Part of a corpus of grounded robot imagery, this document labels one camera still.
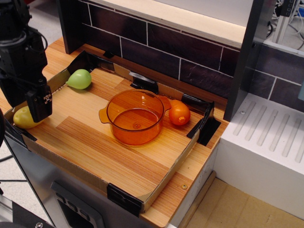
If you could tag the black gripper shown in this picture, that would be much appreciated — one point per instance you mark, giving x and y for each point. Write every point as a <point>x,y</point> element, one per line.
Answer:
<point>22,59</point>

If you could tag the yellow toy potato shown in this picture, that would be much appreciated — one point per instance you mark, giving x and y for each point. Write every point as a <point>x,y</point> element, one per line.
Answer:
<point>23,119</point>

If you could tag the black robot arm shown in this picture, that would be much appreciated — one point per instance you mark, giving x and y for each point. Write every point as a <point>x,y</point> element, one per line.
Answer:
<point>15,14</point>

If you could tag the cardboard fence with black tape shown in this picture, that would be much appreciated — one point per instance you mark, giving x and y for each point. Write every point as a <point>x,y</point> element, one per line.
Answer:
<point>74,139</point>

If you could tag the orange transparent plastic pot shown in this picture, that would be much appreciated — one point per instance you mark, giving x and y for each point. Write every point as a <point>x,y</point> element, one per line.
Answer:
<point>136,116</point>

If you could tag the green toy pear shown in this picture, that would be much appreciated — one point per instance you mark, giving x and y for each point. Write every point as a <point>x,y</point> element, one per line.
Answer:
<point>80,79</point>

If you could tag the grey toy oven front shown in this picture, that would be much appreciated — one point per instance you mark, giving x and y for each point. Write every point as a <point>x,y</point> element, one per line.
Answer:
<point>68,202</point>

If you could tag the orange toy fruit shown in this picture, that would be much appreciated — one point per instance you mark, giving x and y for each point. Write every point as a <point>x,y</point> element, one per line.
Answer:
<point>179,114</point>

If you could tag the white toy sink drainboard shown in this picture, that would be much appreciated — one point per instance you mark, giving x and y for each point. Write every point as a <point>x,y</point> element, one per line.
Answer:
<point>261,153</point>

